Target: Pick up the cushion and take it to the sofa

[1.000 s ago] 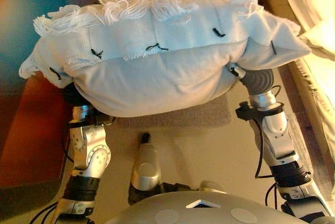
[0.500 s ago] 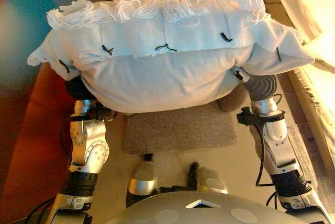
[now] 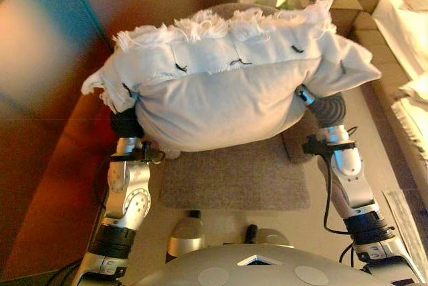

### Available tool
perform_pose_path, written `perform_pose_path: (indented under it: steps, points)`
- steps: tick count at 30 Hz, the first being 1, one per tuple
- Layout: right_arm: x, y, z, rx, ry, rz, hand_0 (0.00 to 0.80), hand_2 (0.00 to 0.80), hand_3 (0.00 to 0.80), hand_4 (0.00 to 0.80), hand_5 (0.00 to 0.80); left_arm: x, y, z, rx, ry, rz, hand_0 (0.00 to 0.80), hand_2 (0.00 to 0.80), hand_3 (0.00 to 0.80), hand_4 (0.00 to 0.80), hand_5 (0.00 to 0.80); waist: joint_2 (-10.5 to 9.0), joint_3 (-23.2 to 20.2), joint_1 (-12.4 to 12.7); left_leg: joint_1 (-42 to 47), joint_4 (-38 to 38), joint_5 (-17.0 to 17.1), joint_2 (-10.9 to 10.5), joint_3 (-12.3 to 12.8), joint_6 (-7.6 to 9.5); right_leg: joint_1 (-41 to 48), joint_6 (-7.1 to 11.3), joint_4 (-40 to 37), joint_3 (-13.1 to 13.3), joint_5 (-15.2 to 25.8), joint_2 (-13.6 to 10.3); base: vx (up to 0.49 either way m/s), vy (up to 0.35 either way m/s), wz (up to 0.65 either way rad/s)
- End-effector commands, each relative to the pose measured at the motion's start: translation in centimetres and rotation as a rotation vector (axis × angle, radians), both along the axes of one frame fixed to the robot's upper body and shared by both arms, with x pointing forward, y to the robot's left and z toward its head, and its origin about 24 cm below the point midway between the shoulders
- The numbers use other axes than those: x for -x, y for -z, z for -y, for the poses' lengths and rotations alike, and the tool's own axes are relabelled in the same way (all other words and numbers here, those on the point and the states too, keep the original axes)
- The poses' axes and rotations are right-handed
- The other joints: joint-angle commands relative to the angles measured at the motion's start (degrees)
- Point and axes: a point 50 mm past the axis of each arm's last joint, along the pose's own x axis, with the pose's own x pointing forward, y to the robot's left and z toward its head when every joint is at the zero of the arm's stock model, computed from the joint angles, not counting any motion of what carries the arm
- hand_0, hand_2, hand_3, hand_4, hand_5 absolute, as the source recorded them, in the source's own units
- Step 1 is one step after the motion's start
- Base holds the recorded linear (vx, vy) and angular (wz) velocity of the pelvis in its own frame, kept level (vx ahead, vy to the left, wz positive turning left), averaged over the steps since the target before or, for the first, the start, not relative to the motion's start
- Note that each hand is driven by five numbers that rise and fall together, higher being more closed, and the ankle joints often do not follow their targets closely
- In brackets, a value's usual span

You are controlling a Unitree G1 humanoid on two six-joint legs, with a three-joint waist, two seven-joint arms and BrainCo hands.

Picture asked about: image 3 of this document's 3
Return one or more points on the silver robot leg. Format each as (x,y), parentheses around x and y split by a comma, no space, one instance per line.
(185,236)
(271,236)

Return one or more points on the grey patterned rug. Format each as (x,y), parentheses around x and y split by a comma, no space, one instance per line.
(406,222)

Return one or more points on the grey fabric armchair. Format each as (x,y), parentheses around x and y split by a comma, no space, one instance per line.
(234,179)

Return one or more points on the silver left robot leg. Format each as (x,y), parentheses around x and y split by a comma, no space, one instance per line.
(185,236)

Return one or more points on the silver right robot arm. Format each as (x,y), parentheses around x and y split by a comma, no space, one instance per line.
(354,185)

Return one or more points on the beige upholstered bed frame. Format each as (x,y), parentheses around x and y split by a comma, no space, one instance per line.
(378,48)

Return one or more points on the beige wooden nightstand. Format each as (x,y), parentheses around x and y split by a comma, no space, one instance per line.
(347,2)

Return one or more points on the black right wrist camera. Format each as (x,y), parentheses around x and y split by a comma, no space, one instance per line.
(312,147)

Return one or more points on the white fringed cushion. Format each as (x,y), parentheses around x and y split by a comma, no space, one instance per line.
(217,105)

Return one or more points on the white bed duvet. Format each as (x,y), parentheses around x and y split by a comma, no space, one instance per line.
(401,28)

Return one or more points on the silver right robot leg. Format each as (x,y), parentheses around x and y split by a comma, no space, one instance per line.
(271,236)

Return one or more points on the grey robot torso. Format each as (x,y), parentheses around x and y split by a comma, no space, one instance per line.
(261,272)

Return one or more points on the dark right robot hand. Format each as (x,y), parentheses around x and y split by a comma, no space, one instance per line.
(329,110)

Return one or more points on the dark left robot hand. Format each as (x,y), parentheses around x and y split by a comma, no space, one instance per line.
(127,124)

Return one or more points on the dark wooden cabinet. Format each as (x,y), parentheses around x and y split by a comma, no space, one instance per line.
(50,132)

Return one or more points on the cream fringed blanket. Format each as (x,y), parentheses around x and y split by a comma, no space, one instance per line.
(414,109)

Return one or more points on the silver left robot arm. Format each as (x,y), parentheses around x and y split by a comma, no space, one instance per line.
(128,192)

